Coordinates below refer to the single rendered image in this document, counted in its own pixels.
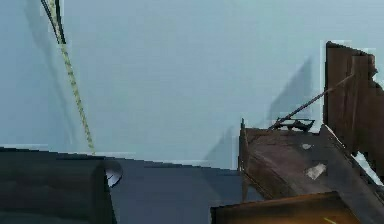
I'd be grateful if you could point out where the round white clock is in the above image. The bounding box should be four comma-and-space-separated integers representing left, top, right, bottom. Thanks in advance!
104, 160, 124, 188

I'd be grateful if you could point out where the thin dark rod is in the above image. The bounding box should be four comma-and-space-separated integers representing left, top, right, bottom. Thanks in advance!
268, 73, 356, 130

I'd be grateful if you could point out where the dark brown wooden bed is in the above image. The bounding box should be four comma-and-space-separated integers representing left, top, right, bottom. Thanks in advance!
237, 118, 384, 224

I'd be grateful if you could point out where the pale green lamp pole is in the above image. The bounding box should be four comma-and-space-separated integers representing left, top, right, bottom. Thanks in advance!
40, 0, 97, 156

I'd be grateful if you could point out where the orange brown wooden box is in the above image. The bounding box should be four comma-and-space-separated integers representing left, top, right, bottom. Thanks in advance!
209, 191, 363, 224

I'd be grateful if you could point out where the brown wooden headboard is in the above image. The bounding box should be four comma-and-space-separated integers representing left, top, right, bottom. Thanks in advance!
322, 40, 384, 179

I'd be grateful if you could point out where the small black frame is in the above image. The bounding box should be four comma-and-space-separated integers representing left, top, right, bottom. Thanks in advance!
273, 117, 316, 133

